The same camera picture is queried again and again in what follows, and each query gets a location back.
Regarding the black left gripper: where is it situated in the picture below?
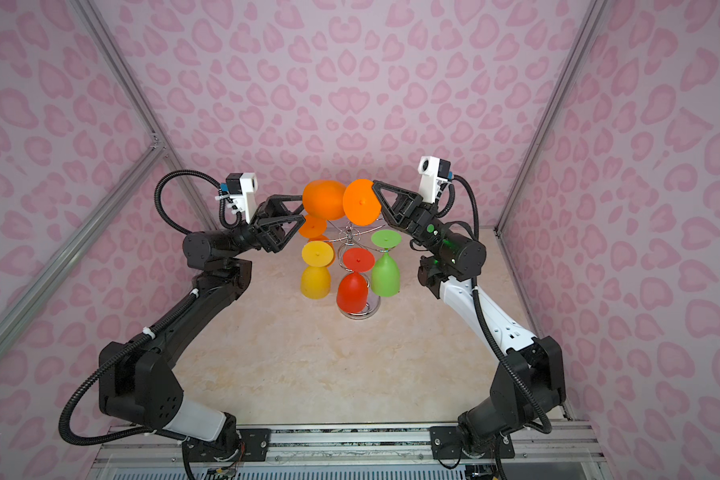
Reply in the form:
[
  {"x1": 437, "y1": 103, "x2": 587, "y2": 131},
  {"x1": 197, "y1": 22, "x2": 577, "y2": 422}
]
[{"x1": 222, "y1": 200, "x2": 309, "y2": 265}]

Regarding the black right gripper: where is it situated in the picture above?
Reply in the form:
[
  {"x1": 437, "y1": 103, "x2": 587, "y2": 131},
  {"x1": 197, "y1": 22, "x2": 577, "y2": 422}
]
[{"x1": 375, "y1": 193, "x2": 461, "y2": 261}]

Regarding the orange plastic wine glass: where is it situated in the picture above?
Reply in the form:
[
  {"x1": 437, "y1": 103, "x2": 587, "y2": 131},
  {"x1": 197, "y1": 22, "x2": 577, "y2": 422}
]
[
  {"x1": 299, "y1": 215, "x2": 335, "y2": 267},
  {"x1": 302, "y1": 179, "x2": 381, "y2": 226}
]

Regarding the green plastic wine glass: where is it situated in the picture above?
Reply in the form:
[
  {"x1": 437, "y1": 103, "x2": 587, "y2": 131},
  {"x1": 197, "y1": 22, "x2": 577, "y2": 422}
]
[{"x1": 371, "y1": 229, "x2": 402, "y2": 298}]

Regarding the red plastic wine glass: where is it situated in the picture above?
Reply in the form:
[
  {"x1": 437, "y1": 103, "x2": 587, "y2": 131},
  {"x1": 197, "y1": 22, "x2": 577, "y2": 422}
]
[{"x1": 336, "y1": 247, "x2": 375, "y2": 314}]

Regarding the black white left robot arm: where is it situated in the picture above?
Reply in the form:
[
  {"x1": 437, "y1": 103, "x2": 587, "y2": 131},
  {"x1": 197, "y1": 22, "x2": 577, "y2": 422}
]
[{"x1": 98, "y1": 195, "x2": 305, "y2": 461}]

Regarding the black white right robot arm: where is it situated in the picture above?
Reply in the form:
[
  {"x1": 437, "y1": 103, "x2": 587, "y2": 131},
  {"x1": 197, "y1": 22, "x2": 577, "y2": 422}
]
[{"x1": 372, "y1": 181, "x2": 566, "y2": 458}]

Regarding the yellow plastic wine glass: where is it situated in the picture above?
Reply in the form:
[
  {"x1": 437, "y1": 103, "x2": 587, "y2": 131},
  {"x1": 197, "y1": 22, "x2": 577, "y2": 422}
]
[{"x1": 300, "y1": 240, "x2": 334, "y2": 299}]

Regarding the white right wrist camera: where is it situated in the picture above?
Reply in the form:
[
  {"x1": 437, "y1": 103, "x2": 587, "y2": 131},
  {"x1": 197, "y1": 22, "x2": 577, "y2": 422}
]
[{"x1": 418, "y1": 156, "x2": 453, "y2": 204}]

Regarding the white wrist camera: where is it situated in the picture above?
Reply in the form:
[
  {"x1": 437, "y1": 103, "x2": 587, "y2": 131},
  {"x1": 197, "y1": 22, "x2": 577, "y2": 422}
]
[
  {"x1": 215, "y1": 173, "x2": 258, "y2": 223},
  {"x1": 418, "y1": 156, "x2": 453, "y2": 204}
]

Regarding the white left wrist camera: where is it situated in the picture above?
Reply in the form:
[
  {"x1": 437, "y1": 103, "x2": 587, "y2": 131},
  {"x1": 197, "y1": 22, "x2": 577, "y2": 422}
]
[{"x1": 215, "y1": 173, "x2": 258, "y2": 223}]

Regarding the chrome wire wine glass rack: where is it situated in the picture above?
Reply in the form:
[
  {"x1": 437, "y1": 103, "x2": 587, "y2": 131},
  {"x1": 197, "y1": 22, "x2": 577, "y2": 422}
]
[{"x1": 329, "y1": 221, "x2": 400, "y2": 320}]

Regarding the aluminium diagonal frame bar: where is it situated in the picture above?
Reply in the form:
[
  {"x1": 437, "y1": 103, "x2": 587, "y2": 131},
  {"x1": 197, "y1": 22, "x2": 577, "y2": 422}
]
[{"x1": 0, "y1": 143, "x2": 164, "y2": 360}]

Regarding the aluminium corner frame post left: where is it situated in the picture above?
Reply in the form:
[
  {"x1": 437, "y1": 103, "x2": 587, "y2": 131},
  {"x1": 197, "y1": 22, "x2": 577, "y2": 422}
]
[{"x1": 71, "y1": 0, "x2": 222, "y2": 236}]

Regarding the aluminium corner frame post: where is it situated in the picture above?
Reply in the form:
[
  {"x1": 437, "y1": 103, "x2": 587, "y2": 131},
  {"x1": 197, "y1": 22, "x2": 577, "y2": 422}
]
[
  {"x1": 71, "y1": 0, "x2": 222, "y2": 236},
  {"x1": 494, "y1": 0, "x2": 612, "y2": 238}
]

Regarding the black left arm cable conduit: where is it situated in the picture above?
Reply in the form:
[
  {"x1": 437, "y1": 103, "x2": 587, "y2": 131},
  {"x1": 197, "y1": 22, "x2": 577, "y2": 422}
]
[{"x1": 58, "y1": 169, "x2": 229, "y2": 446}]

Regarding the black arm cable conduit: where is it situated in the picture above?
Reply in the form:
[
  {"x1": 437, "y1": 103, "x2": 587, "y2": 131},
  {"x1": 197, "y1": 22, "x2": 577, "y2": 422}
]
[
  {"x1": 58, "y1": 169, "x2": 229, "y2": 446},
  {"x1": 440, "y1": 173, "x2": 554, "y2": 436}
]

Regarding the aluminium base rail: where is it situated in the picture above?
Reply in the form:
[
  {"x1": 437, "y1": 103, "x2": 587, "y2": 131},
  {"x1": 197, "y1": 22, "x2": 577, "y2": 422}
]
[{"x1": 87, "y1": 420, "x2": 613, "y2": 479}]

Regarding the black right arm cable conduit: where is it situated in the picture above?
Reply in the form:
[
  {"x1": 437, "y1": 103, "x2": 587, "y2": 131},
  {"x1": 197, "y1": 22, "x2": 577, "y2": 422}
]
[{"x1": 440, "y1": 173, "x2": 554, "y2": 436}]

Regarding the aluminium corner frame post right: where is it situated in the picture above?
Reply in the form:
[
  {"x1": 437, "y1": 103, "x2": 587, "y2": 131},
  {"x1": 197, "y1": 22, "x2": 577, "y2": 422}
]
[{"x1": 494, "y1": 0, "x2": 612, "y2": 238}]

